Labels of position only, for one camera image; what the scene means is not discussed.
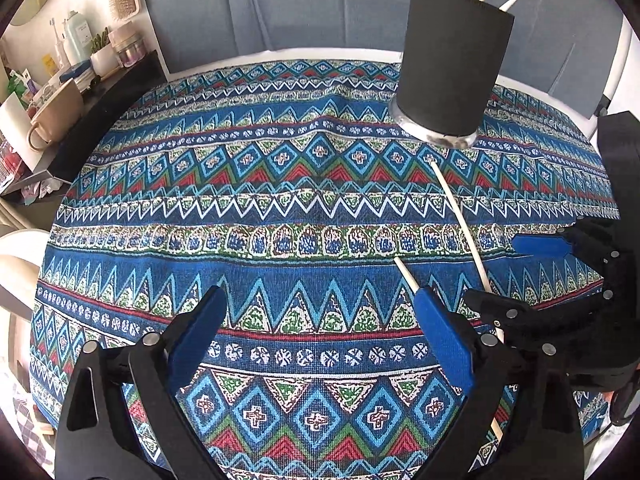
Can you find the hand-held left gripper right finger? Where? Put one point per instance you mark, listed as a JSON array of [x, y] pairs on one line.
[[445, 335]]

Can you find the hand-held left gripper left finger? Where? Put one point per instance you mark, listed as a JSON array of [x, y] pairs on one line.
[[195, 340]]

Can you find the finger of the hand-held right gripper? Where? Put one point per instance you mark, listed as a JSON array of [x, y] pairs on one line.
[[500, 312], [540, 246]]

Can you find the pale wooden chopstick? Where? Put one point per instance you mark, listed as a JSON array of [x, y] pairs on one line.
[[406, 274], [457, 220]]

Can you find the black sleeved cup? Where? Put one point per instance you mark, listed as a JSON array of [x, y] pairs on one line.
[[450, 60]]

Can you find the blue patterned tablecloth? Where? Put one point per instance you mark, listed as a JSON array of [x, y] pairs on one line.
[[300, 210]]

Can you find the checkered cloth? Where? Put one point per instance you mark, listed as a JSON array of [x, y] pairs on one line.
[[25, 430]]

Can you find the white chair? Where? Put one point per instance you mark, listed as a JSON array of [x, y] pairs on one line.
[[20, 260]]

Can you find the black side shelf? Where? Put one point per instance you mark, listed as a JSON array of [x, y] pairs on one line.
[[115, 110]]

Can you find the beige mug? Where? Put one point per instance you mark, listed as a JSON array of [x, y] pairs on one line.
[[55, 115]]

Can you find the blue lidded container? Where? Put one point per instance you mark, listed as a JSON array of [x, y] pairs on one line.
[[75, 74]]

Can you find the small potted plant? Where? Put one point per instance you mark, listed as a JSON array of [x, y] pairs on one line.
[[102, 52]]

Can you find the pink jar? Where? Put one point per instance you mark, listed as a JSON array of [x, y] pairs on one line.
[[127, 45]]

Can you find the green bottle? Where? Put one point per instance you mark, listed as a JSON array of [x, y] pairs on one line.
[[17, 85]]

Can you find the white electric toothbrush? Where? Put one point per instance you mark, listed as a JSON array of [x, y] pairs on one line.
[[57, 45]]

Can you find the white bottle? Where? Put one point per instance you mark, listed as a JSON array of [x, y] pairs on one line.
[[77, 35]]

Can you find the grey wall cloth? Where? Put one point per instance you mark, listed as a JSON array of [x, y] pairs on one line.
[[300, 0]]

